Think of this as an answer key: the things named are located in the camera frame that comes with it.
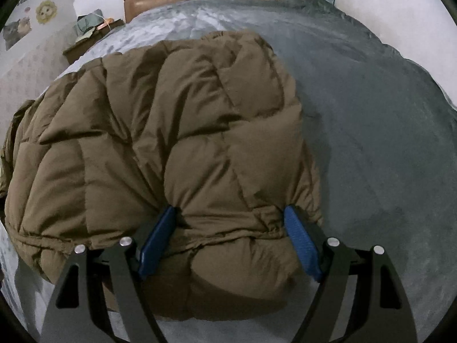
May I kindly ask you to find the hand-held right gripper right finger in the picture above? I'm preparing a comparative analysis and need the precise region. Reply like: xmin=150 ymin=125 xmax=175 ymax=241
xmin=284 ymin=204 xmax=418 ymax=343

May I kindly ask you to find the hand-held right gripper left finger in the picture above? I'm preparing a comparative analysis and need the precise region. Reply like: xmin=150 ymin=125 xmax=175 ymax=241
xmin=40 ymin=205 xmax=179 ymax=343

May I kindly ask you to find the brown puffer jacket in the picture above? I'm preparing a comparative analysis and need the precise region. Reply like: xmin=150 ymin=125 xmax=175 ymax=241
xmin=0 ymin=30 xmax=324 ymax=322

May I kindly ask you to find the grey plush blanket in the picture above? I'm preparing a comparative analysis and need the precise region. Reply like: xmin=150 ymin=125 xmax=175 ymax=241
xmin=0 ymin=0 xmax=457 ymax=343

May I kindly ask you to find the wooden nightstand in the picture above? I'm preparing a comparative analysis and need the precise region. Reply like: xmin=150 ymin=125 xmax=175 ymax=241
xmin=63 ymin=19 xmax=125 ymax=65

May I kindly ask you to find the pile of clutter on nightstand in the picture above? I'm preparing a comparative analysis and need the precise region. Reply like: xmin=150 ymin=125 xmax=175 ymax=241
xmin=73 ymin=9 xmax=115 ymax=43

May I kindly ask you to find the cat wall picture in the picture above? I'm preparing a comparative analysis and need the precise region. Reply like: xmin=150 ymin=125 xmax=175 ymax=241
xmin=3 ymin=16 xmax=31 ymax=51

